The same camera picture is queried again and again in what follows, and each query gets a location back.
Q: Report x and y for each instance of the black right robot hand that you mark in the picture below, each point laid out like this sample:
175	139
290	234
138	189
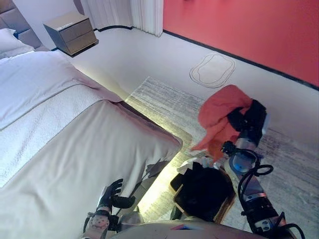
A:
254	119

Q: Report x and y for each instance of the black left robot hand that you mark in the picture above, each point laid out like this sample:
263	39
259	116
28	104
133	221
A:
113	198

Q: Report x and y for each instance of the red garment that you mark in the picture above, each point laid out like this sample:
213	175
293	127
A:
221	109

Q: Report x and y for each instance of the white garment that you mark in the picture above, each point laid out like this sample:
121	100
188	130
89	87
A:
189	164

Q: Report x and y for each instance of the black garment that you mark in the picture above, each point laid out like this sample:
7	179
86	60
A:
204	191

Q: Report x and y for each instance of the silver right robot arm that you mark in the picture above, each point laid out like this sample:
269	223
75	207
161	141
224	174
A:
254	194

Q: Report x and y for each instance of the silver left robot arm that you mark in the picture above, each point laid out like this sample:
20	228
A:
98	224

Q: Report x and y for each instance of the beige bed runner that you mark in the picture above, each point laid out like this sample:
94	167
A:
99	149

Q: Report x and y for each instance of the brown laundry basket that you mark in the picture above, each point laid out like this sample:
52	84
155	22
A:
225	206

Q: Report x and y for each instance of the grey robot left leg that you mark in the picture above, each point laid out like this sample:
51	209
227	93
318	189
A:
130	220

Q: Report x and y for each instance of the white oval floor mat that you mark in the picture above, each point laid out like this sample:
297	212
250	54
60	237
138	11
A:
213	71

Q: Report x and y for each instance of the grey robot torso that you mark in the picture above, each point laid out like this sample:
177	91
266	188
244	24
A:
179	229

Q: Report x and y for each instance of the grey striped rug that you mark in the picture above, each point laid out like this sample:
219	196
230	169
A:
174	107

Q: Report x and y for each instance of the white duvet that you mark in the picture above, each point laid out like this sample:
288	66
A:
37	94

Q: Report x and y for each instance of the white pleated curtain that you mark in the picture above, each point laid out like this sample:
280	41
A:
129	15

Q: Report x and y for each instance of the brown two-drawer nightstand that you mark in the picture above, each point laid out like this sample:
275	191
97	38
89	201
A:
72	33

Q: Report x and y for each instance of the white pillow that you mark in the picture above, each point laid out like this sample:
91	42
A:
11	43

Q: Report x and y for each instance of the brown bed frame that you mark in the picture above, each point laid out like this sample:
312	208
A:
157	169

